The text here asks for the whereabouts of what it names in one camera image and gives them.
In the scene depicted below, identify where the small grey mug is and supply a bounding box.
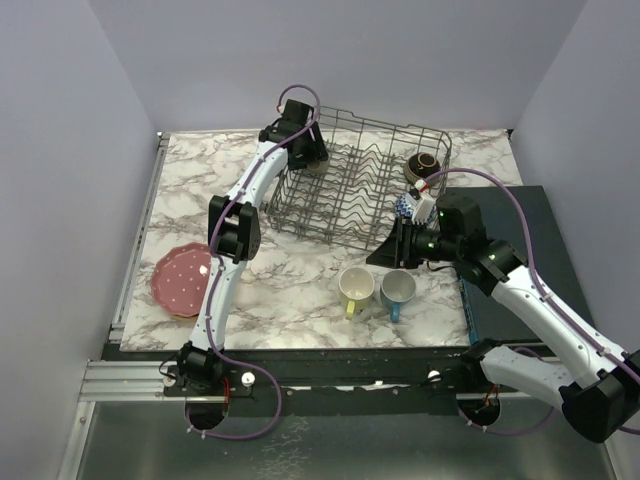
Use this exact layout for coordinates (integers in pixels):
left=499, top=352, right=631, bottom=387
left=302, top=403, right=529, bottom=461
left=305, top=160, right=330, bottom=176

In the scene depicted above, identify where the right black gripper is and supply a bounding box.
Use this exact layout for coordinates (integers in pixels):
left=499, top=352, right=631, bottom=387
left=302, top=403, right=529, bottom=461
left=366, top=214, right=462, bottom=268

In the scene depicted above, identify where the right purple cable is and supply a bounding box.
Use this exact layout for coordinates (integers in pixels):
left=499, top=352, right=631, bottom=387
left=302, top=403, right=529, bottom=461
left=422, top=167, right=640, bottom=436

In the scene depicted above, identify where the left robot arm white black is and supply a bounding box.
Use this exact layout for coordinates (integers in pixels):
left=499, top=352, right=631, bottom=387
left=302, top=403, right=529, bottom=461
left=167, top=99, right=328, bottom=395

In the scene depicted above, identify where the red blue patterned bowl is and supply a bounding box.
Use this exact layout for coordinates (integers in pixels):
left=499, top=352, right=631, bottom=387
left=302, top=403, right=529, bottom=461
left=394, top=193, right=414, bottom=219

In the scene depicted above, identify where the yellow cream mug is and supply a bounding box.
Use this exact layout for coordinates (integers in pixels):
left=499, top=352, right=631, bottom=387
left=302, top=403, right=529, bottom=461
left=338, top=267, right=375, bottom=320

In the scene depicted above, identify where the pink dotted plate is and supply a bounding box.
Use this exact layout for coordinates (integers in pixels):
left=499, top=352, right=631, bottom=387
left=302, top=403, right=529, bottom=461
left=150, top=242, right=211, bottom=314

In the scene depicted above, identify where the grey wire dish rack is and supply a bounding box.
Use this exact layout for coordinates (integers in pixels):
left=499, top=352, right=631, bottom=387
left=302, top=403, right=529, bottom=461
left=266, top=106, right=452, bottom=252

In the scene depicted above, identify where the tan plate under pink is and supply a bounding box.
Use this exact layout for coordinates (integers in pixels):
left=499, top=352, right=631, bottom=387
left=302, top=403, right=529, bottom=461
left=168, top=312, right=199, bottom=321

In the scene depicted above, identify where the aluminium rail frame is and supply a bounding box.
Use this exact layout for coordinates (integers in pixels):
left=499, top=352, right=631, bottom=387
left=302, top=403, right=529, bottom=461
left=57, top=132, right=171, bottom=479

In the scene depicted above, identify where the blue mug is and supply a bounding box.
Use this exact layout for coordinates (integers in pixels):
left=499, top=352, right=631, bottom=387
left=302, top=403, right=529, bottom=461
left=380, top=270, right=416, bottom=324

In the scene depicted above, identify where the dark brown patterned bowl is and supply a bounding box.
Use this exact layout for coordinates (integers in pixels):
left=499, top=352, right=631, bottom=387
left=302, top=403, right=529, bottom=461
left=403, top=152, right=441, bottom=185

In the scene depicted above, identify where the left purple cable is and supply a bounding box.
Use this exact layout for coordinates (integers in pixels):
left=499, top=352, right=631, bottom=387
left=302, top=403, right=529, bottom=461
left=184, top=85, right=321, bottom=441

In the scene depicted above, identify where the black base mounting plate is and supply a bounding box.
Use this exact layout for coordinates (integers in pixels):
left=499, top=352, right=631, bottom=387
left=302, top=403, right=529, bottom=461
left=163, top=347, right=490, bottom=416

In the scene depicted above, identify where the dark blue box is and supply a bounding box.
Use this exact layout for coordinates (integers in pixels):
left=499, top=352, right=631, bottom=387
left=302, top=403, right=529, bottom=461
left=447, top=186, right=594, bottom=345

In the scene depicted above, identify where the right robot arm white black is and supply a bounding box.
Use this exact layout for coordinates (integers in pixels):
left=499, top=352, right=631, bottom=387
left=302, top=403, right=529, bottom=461
left=366, top=193, right=639, bottom=443

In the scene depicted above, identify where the purple cable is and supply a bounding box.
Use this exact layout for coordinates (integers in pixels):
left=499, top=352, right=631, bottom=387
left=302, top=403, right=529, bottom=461
left=184, top=85, right=321, bottom=441
left=422, top=167, right=640, bottom=436

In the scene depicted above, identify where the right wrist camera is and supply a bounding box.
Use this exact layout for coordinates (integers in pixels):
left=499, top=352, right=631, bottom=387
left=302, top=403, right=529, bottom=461
left=405, top=179, right=436, bottom=224

